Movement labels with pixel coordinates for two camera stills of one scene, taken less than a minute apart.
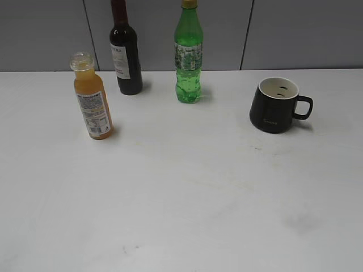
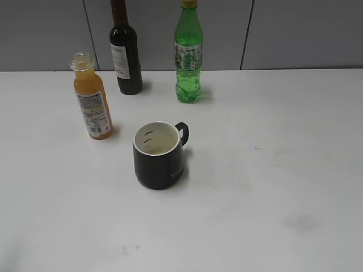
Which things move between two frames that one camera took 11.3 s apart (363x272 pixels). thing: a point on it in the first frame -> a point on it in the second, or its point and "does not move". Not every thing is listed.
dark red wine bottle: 125,53 does not move
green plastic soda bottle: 189,41 does not move
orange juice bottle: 90,90 does not move
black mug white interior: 277,103 -> 158,153
